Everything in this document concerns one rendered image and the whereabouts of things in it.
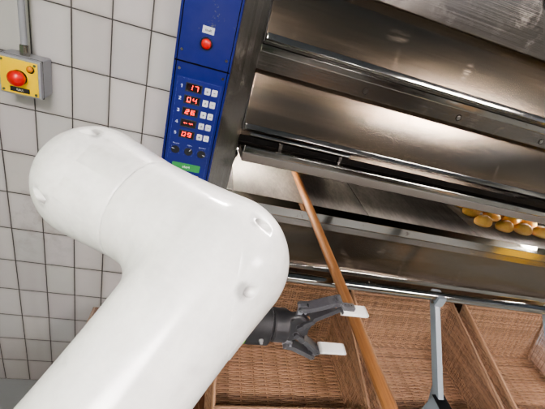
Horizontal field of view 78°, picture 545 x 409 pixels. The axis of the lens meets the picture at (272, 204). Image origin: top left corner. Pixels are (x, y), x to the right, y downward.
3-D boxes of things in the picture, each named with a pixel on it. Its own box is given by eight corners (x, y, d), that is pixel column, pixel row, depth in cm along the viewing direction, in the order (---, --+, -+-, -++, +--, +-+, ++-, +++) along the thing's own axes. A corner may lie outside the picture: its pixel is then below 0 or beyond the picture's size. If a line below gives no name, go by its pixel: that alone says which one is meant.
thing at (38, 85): (14, 85, 95) (10, 48, 90) (53, 94, 97) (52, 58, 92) (-2, 92, 89) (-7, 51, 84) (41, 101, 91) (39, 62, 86)
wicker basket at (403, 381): (328, 327, 162) (349, 286, 149) (425, 334, 177) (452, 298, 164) (365, 439, 121) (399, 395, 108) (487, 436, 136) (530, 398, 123)
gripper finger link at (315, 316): (295, 318, 79) (293, 315, 78) (339, 299, 77) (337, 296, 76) (298, 332, 75) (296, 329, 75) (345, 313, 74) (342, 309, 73)
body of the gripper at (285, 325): (272, 298, 77) (310, 302, 79) (263, 322, 81) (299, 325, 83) (276, 325, 70) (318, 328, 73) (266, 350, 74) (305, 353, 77)
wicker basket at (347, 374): (207, 315, 149) (219, 269, 136) (323, 325, 162) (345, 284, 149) (200, 436, 108) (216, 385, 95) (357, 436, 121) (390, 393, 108)
